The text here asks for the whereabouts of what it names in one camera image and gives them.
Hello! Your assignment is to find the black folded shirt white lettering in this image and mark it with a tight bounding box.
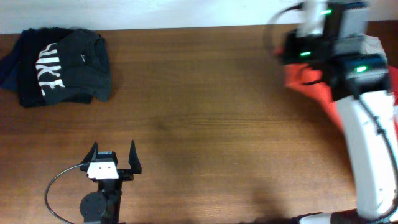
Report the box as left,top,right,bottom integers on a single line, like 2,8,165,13
17,27,111,108

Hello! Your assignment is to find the orange polo shirt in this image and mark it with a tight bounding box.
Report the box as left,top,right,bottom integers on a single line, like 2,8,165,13
273,46,398,134

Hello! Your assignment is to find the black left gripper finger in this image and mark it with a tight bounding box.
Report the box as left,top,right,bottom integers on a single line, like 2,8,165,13
81,142,98,164
128,140,142,170

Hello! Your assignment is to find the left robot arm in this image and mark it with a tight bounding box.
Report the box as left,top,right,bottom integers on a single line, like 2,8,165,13
80,141,142,224

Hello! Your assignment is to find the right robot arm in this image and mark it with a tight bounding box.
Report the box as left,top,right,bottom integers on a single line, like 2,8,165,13
280,1,397,223

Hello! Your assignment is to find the dark navy folded garment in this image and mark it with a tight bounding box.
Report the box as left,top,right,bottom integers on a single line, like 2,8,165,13
1,32,25,91

